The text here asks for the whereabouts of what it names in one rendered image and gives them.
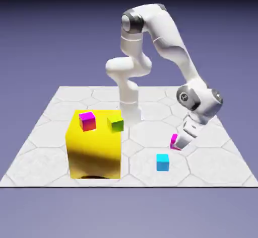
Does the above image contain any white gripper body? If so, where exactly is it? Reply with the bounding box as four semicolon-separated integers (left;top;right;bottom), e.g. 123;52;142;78
175;132;195;151

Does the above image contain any small cyan cube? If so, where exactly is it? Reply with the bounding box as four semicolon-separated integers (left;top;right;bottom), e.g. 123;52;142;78
156;153;170;172

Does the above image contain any small green cube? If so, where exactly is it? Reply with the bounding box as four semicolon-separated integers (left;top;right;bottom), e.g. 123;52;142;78
107;116;124;133

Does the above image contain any small magenta and red cube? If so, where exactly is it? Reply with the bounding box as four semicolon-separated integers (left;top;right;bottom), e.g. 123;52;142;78
78;111;97;132

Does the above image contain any large yellow box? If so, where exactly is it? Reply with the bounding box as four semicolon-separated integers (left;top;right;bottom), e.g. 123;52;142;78
65;109;122;180

